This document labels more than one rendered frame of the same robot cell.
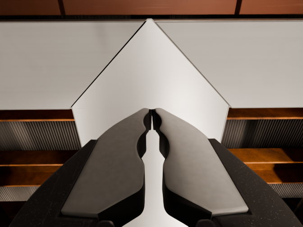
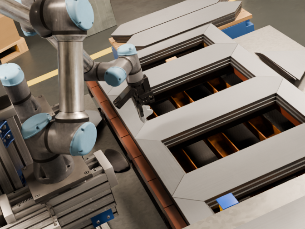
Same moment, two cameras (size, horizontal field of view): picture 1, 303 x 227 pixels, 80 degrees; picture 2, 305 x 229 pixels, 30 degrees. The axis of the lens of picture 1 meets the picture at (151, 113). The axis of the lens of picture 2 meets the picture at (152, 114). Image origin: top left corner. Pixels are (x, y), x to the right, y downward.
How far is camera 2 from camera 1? 238 cm
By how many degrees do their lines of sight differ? 56
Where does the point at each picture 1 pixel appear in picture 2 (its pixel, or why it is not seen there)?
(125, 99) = (153, 134)
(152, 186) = (181, 118)
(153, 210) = (193, 113)
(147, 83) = (147, 133)
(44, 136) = not seen: hidden behind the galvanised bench
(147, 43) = (138, 136)
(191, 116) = (152, 124)
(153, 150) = (166, 124)
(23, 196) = not seen: outside the picture
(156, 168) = (173, 121)
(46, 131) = not seen: hidden behind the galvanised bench
